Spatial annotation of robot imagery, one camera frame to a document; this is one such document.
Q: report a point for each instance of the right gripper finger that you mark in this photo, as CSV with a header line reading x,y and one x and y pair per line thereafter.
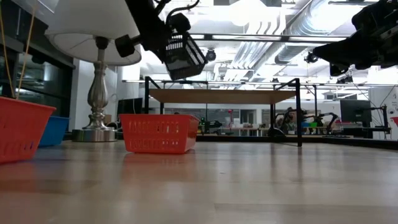
x,y
339,51

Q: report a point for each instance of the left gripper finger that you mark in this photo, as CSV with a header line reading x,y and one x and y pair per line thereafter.
x,y
164,60

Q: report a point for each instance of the black plastic basket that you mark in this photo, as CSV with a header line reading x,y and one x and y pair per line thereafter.
x,y
186,59

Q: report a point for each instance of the red plastic basket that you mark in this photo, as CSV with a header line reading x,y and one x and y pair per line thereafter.
x,y
21,130
158,133

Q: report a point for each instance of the blue plastic basket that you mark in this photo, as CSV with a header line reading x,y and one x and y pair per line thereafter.
x,y
54,130

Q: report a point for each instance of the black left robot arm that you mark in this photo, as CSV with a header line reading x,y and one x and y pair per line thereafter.
x,y
140,4

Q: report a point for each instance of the black monitor on arm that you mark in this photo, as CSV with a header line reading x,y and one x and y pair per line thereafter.
x,y
356,111

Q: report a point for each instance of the background black robot arm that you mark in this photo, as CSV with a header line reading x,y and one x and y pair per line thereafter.
x,y
329,115

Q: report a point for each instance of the wooden shelf with black legs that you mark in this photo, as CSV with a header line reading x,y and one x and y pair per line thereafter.
x,y
217,96

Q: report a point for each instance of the small black ceiling fixture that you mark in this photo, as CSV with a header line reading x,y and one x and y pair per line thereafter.
x,y
344,79

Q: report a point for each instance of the round black ceiling spotlight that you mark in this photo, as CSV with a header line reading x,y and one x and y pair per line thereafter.
x,y
211,55

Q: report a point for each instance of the black computer monitor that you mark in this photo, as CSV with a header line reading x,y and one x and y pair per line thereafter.
x,y
130,109

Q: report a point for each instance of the white lamp shade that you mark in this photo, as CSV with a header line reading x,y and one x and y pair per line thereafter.
x,y
77,18

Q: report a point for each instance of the background robot with green light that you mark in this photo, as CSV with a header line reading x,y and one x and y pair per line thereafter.
x,y
211,124

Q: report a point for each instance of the person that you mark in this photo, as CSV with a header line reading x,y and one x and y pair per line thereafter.
x,y
290,118

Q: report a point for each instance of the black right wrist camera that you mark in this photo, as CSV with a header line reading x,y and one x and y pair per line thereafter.
x,y
338,70

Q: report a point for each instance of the black ceiling camera cluster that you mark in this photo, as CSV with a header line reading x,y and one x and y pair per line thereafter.
x,y
311,58

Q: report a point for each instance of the silver ceiling air duct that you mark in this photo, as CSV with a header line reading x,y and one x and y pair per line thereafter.
x,y
295,46

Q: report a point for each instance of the black overhead frame bar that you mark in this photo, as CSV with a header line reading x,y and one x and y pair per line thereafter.
x,y
248,38

